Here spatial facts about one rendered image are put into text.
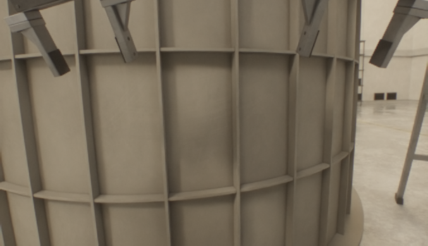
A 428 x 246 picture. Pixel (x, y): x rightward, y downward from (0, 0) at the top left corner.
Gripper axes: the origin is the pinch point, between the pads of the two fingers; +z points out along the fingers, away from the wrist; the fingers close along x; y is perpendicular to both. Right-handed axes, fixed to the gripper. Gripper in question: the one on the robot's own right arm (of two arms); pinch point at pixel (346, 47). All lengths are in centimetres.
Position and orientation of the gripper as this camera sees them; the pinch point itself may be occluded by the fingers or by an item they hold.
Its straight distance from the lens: 40.3
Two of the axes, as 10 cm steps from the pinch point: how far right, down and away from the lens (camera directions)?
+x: 9.9, 0.9, 1.2
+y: 0.5, 5.0, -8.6
